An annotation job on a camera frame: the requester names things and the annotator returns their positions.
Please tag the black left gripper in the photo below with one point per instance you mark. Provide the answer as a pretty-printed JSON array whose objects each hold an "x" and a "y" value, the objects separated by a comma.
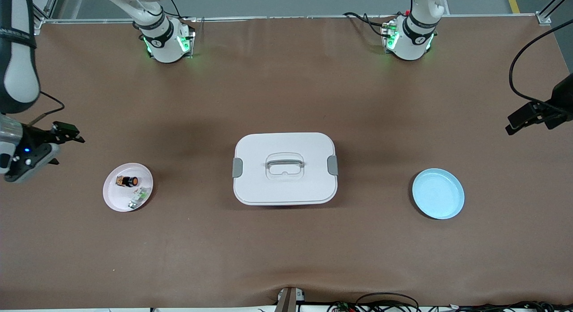
[{"x": 560, "y": 98}]

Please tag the brown table mat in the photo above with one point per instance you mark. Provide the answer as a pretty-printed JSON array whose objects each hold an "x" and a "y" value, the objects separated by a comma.
[{"x": 286, "y": 240}]

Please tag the metal table edge rail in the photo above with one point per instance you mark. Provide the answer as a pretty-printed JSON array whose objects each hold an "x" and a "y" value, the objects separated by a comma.
[{"x": 268, "y": 18}]

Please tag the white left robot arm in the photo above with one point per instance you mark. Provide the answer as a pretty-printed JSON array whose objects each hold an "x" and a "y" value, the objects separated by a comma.
[{"x": 412, "y": 41}]

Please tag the green and white switch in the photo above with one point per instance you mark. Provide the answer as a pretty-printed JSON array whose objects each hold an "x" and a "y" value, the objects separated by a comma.
[{"x": 142, "y": 194}]

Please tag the metal table edge bracket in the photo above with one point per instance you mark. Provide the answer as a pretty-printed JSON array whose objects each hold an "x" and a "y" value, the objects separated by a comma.
[{"x": 288, "y": 299}]

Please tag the aluminium frame post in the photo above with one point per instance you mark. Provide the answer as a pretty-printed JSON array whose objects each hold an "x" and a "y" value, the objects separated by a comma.
[
  {"x": 47, "y": 7},
  {"x": 553, "y": 5}
]

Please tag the white lidded storage box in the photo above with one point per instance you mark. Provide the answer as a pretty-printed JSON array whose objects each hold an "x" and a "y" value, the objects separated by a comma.
[{"x": 304, "y": 191}]

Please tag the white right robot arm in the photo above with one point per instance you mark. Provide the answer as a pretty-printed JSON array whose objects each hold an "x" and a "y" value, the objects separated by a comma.
[{"x": 18, "y": 70}]

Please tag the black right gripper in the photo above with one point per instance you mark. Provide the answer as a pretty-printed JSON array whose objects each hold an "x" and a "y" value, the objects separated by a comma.
[{"x": 32, "y": 138}]

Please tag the grey box latch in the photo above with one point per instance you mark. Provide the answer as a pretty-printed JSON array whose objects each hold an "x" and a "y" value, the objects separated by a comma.
[
  {"x": 332, "y": 165},
  {"x": 237, "y": 168}
]

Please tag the orange and black switch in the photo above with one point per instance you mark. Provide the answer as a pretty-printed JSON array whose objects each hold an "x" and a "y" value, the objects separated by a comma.
[{"x": 130, "y": 181}]

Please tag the pink round plate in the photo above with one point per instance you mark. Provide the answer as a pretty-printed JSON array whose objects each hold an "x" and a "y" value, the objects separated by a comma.
[{"x": 118, "y": 200}]

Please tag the light blue round plate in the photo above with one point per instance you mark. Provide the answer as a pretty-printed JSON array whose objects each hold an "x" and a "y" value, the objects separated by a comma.
[{"x": 438, "y": 193}]

